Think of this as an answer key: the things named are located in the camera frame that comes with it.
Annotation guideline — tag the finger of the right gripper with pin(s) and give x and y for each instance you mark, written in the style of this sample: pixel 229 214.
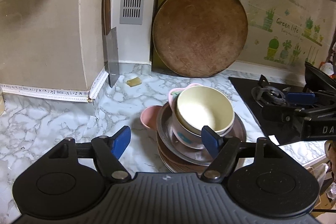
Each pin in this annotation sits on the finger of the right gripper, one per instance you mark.
pixel 300 98
pixel 283 114

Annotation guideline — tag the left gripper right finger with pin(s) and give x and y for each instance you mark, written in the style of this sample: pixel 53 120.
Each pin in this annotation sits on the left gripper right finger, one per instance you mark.
pixel 223 150

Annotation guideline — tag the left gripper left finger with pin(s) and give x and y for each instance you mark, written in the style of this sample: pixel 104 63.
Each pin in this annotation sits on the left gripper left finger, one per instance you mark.
pixel 107 152

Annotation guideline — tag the pink steel-lined bowl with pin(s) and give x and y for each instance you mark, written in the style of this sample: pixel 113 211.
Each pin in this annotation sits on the pink steel-lined bowl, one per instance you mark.
pixel 179 128

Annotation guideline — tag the white floral plate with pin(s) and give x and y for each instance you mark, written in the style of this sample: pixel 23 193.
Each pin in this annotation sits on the white floral plate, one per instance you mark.
pixel 180 158

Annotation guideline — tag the cream white bowl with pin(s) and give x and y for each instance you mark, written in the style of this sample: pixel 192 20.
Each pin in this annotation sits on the cream white bowl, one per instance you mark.
pixel 200 106

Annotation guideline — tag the person's right hand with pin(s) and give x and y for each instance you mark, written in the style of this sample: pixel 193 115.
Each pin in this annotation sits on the person's right hand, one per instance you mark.
pixel 331 153

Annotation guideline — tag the black gas stove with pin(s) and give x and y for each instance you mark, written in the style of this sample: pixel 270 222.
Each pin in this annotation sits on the black gas stove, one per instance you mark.
pixel 259 93

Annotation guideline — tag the black wok pan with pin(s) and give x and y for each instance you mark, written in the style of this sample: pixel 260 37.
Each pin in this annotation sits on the black wok pan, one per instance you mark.
pixel 317 80

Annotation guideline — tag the music-note edge tape strip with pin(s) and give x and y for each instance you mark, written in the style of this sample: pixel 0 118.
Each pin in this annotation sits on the music-note edge tape strip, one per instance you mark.
pixel 60 94

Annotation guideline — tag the small yellow sponge piece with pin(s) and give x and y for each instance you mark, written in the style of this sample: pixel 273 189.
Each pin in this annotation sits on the small yellow sponge piece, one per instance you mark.
pixel 134 82

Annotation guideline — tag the steel cleaver knife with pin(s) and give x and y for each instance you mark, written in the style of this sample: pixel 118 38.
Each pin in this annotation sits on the steel cleaver knife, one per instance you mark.
pixel 109 41

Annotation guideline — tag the round wooden cutting board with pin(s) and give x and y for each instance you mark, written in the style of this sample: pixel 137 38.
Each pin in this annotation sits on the round wooden cutting board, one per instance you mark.
pixel 199 38

